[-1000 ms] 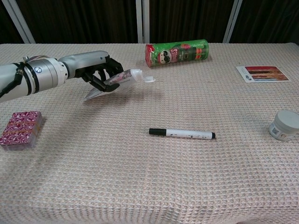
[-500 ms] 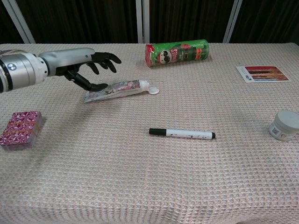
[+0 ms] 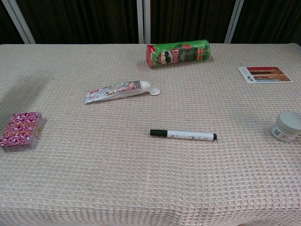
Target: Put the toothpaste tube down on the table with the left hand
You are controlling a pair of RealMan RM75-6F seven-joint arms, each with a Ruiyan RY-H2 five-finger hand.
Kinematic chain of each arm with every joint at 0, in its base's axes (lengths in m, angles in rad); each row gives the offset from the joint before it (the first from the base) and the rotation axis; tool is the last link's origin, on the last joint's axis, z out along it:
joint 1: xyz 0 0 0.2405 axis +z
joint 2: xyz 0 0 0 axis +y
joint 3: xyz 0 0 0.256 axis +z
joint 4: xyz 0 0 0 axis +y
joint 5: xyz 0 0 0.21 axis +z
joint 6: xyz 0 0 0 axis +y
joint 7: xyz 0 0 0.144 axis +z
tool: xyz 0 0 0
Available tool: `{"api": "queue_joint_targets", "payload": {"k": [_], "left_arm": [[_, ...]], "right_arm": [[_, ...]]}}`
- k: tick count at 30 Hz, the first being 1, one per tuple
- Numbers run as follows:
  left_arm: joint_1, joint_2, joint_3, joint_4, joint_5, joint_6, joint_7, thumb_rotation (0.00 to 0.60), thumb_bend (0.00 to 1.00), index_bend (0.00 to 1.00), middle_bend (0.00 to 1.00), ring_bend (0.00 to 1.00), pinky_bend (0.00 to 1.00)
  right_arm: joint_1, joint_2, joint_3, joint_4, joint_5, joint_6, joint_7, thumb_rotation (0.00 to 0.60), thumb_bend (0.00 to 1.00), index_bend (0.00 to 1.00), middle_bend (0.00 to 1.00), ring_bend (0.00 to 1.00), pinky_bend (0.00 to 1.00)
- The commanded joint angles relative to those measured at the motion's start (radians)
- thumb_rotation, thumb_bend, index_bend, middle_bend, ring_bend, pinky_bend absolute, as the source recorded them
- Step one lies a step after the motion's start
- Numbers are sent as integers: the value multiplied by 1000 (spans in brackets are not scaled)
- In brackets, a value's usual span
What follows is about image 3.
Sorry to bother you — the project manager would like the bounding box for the beige waffle tablecloth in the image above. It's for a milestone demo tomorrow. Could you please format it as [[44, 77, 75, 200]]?
[[0, 43, 301, 226]]

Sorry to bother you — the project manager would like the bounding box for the green Pringles can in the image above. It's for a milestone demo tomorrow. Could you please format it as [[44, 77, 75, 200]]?
[[145, 39, 211, 70]]

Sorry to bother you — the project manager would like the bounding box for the black marker pen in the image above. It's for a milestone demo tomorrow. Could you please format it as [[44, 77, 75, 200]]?
[[150, 129, 218, 142]]

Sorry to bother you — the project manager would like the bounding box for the red striped postcard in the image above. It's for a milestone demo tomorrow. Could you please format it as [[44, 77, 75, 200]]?
[[237, 66, 293, 84]]

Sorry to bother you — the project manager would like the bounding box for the white frame post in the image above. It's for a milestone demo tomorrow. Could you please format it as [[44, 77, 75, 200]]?
[[0, 0, 36, 45], [224, 0, 245, 44], [136, 0, 151, 44]]

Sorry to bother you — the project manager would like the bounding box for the dark curtain panel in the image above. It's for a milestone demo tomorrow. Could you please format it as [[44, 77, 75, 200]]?
[[230, 0, 301, 45], [150, 0, 236, 44], [0, 2, 25, 45], [16, 0, 140, 45]]

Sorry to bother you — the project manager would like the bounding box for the small patterned bottle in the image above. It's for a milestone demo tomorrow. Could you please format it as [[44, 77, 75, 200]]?
[[84, 80, 161, 105]]

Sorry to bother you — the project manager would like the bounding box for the white plastic jar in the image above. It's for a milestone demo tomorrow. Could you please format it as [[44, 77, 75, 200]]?
[[270, 110, 301, 144]]

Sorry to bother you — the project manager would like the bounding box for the pink patterned card deck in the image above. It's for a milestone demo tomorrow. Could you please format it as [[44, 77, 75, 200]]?
[[0, 112, 43, 152]]

